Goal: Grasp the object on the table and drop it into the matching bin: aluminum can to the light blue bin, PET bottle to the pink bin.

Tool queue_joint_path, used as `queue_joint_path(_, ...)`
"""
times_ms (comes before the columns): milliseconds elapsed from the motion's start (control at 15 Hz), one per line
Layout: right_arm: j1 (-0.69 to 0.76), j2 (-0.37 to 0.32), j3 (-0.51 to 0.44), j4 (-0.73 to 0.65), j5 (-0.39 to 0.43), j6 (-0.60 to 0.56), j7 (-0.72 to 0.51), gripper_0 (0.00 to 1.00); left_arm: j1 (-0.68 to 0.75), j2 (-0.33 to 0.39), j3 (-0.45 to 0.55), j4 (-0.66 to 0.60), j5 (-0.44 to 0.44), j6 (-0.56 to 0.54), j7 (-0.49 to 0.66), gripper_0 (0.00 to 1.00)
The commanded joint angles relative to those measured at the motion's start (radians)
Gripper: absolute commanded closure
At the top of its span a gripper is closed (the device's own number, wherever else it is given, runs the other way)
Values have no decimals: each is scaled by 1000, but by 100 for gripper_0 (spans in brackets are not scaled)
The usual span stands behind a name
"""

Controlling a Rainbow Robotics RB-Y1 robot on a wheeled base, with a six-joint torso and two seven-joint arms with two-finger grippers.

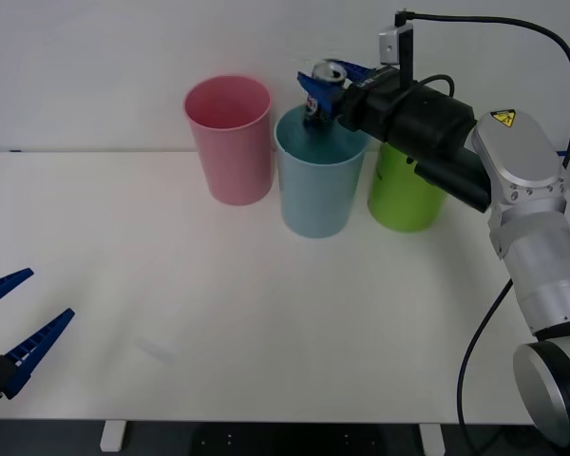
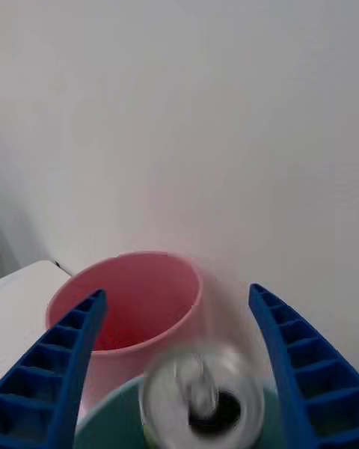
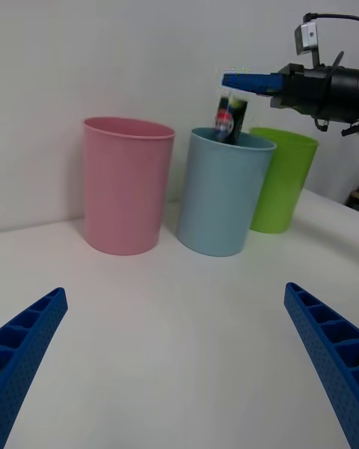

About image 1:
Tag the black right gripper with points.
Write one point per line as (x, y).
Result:
(373, 102)

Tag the black drink can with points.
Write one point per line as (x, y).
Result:
(330, 71)

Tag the silver and black right arm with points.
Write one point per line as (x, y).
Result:
(518, 157)

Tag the pale blue plastic bin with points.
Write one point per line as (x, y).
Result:
(316, 199)

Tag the pink plastic bin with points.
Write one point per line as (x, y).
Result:
(237, 161)

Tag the green plastic bin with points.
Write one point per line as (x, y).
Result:
(399, 204)

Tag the white table leg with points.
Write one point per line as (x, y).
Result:
(432, 439)
(112, 436)

